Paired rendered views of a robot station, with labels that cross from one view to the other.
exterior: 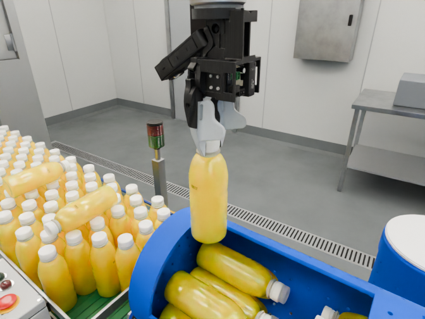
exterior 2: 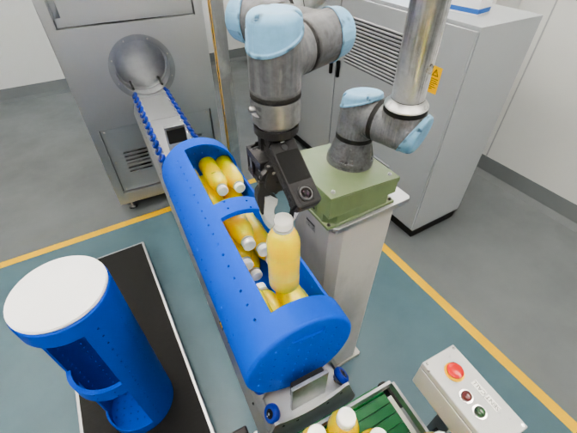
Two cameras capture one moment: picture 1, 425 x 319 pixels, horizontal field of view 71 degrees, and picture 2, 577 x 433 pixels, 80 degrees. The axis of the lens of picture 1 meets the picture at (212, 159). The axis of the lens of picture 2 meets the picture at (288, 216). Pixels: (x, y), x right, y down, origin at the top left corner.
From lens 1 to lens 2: 0.94 m
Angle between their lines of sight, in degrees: 106
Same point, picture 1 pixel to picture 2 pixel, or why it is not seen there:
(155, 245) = (326, 307)
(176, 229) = (306, 305)
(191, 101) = not seen: hidden behind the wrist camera
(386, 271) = (107, 320)
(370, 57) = not seen: outside the picture
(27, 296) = (439, 373)
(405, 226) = (45, 317)
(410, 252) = (92, 294)
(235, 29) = not seen: hidden behind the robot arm
